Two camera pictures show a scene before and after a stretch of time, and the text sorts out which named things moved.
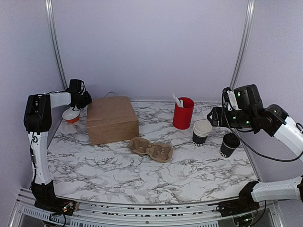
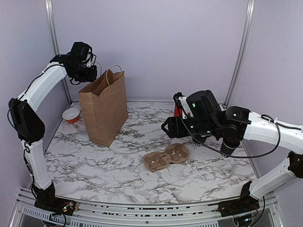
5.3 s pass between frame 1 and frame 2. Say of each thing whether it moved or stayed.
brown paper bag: moved
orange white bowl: stayed
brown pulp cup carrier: moved
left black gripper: moved
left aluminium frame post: stayed
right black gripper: moved
